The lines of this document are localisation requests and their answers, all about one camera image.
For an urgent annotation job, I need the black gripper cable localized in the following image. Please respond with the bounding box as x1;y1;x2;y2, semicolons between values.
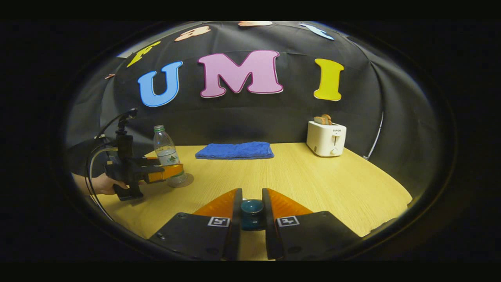
85;146;118;221

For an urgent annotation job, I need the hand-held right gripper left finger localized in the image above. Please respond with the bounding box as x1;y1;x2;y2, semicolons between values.
149;188;243;261

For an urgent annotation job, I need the thin white wall cable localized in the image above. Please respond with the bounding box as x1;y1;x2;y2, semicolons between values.
363;112;385;160

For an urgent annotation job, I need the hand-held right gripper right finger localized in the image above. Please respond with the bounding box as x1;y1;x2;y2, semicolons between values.
262;188;362;260

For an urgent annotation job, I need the white toaster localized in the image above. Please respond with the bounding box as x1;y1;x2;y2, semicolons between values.
306;121;347;157

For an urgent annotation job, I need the clear plastic water bottle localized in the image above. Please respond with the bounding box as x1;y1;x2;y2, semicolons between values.
153;125;187;188

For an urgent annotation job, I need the blue folded towel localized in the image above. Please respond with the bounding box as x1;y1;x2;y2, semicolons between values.
195;141;275;160

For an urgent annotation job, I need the round grey coaster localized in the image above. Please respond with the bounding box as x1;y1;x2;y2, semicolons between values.
168;173;195;188

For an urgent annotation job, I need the black backdrop cloth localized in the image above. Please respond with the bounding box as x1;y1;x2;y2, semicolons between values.
65;22;445;192

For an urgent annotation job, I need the teal teacup lid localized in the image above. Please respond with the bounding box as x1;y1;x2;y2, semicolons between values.
240;199;265;231

